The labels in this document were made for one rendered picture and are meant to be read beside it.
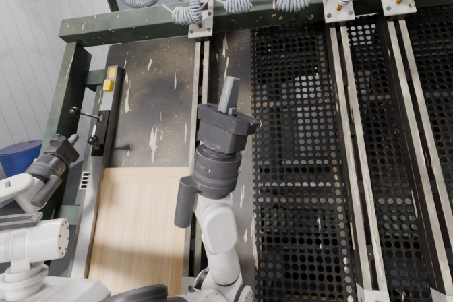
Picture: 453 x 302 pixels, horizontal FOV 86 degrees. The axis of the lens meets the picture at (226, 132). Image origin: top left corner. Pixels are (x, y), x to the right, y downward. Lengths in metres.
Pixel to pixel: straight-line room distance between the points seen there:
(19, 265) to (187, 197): 0.29
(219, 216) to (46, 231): 0.29
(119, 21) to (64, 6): 3.71
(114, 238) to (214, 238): 0.63
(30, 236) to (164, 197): 0.52
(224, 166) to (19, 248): 0.35
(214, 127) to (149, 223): 0.63
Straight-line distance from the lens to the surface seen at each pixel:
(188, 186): 0.45
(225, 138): 0.41
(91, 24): 1.38
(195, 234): 0.87
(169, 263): 0.97
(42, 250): 0.53
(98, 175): 1.10
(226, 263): 0.60
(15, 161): 3.85
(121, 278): 1.06
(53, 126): 1.30
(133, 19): 1.26
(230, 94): 0.42
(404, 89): 1.01
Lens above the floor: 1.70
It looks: 20 degrees down
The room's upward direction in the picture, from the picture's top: 6 degrees counter-clockwise
